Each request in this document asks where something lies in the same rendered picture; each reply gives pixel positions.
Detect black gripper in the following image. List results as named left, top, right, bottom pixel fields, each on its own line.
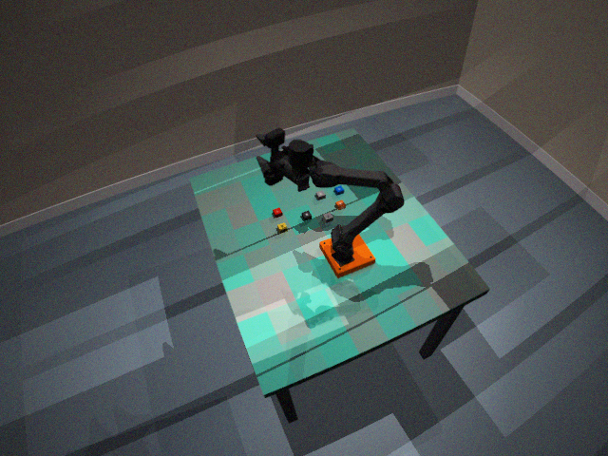
left=256, top=128, right=289, bottom=185

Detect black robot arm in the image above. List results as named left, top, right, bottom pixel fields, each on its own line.
left=281, top=139, right=405, bottom=267

